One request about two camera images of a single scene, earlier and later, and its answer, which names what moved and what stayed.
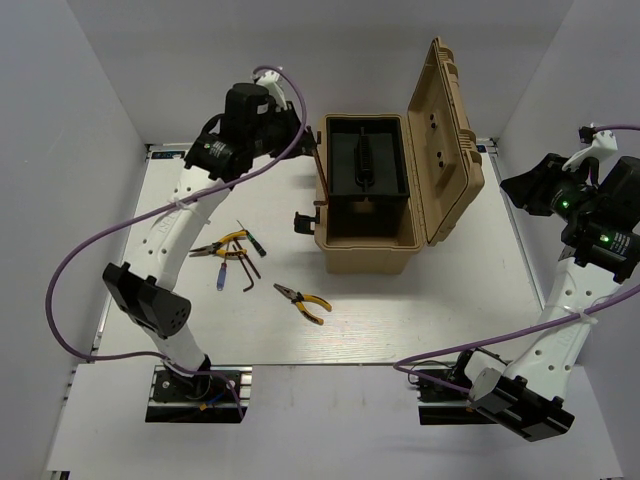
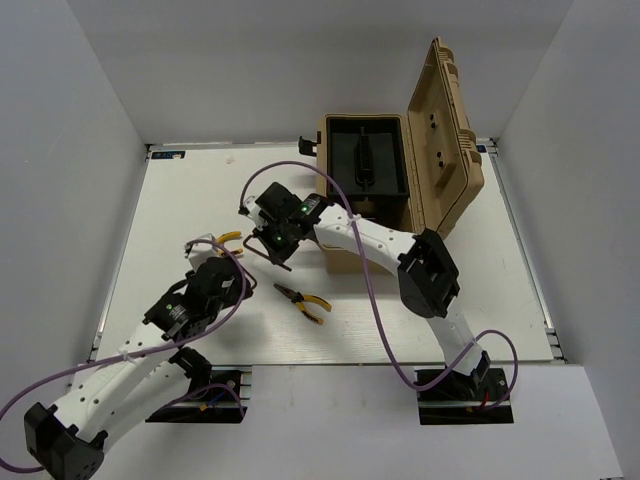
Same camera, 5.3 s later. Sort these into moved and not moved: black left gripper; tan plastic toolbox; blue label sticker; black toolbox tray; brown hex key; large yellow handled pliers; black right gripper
Moved: black right gripper; brown hex key; black left gripper
Not moved: tan plastic toolbox; black toolbox tray; large yellow handled pliers; blue label sticker
